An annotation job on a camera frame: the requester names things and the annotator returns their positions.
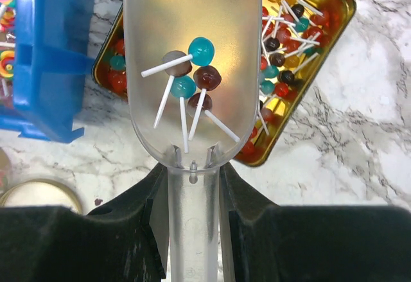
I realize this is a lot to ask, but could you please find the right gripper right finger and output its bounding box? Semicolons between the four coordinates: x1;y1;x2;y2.
220;164;410;281

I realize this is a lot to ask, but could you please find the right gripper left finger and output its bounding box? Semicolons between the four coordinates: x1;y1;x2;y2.
1;164;168;281

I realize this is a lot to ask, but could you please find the round jar lid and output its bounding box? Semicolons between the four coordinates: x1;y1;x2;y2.
1;179;83;214

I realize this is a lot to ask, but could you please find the dark red lollipop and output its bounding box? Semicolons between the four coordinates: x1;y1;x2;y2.
188;91;240;143
188;65;222;141

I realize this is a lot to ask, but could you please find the teal lollipop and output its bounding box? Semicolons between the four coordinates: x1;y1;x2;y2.
171;75;197;154
141;37;214;78

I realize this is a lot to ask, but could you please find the grey lollipop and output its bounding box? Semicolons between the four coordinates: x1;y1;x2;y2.
153;50;192;128

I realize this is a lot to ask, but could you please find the metal candy tin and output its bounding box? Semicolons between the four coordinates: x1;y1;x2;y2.
92;0;353;163

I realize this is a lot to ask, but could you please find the blue candy bin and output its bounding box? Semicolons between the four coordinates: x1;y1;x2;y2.
1;0;94;143

